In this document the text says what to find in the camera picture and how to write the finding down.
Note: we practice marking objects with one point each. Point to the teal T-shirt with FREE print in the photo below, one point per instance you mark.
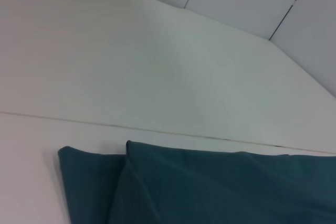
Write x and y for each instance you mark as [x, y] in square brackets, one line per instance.
[197, 187]

